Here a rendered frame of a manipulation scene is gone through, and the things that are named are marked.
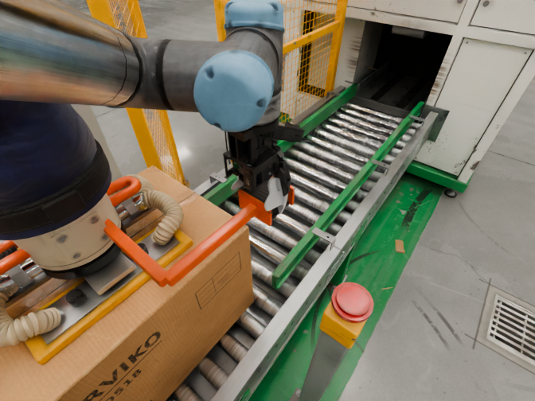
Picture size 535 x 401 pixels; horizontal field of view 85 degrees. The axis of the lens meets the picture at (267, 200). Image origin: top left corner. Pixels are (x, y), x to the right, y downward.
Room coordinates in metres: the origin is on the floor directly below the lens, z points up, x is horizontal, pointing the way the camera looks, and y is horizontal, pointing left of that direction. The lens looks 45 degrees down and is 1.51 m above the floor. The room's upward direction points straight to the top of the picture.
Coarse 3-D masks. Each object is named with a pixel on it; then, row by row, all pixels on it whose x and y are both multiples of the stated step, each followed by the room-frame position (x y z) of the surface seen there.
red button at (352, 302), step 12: (336, 288) 0.26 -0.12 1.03; (348, 288) 0.26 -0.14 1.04; (360, 288) 0.26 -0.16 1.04; (336, 300) 0.24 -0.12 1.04; (348, 300) 0.23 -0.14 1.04; (360, 300) 0.23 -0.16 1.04; (372, 300) 0.24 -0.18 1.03; (336, 312) 0.22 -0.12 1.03; (348, 312) 0.21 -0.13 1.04; (360, 312) 0.21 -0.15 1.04
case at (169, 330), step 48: (192, 192) 0.60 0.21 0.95; (240, 240) 0.45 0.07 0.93; (48, 288) 0.30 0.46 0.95; (144, 288) 0.30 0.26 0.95; (192, 288) 0.32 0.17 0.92; (240, 288) 0.43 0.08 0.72; (96, 336) 0.21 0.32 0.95; (144, 336) 0.23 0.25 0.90; (192, 336) 0.29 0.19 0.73; (0, 384) 0.13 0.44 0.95; (48, 384) 0.13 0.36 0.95; (96, 384) 0.14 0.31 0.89; (144, 384) 0.18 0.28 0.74
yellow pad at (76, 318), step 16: (144, 240) 0.41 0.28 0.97; (176, 240) 0.41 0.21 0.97; (192, 240) 0.42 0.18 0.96; (128, 256) 0.37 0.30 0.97; (160, 256) 0.37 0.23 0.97; (176, 256) 0.38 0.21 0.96; (144, 272) 0.33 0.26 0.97; (80, 288) 0.29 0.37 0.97; (112, 288) 0.29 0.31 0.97; (128, 288) 0.30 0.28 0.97; (48, 304) 0.26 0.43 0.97; (64, 304) 0.26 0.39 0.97; (80, 304) 0.26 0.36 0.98; (96, 304) 0.26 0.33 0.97; (112, 304) 0.26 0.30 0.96; (64, 320) 0.23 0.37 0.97; (80, 320) 0.23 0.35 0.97; (96, 320) 0.24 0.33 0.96; (48, 336) 0.20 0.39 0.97; (64, 336) 0.20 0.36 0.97; (32, 352) 0.17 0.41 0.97; (48, 352) 0.17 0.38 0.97
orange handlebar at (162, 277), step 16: (128, 176) 0.50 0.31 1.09; (112, 192) 0.46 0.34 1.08; (128, 192) 0.45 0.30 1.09; (256, 208) 0.40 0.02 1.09; (112, 224) 0.36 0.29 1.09; (224, 224) 0.36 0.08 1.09; (240, 224) 0.37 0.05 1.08; (112, 240) 0.33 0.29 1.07; (128, 240) 0.32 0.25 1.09; (208, 240) 0.32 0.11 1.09; (224, 240) 0.33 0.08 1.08; (16, 256) 0.29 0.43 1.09; (144, 256) 0.29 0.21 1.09; (192, 256) 0.29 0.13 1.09; (0, 272) 0.26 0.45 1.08; (160, 272) 0.26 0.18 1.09; (176, 272) 0.26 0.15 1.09
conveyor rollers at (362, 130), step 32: (320, 128) 1.66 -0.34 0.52; (352, 128) 1.63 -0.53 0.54; (384, 128) 1.61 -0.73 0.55; (416, 128) 1.64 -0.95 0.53; (288, 160) 1.28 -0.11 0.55; (320, 160) 1.28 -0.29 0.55; (352, 160) 1.33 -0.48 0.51; (384, 160) 1.31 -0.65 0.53; (320, 192) 1.04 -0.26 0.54; (256, 224) 0.83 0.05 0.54; (288, 224) 0.83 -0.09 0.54; (256, 288) 0.53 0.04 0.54; (288, 288) 0.52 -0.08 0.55; (256, 320) 0.41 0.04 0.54
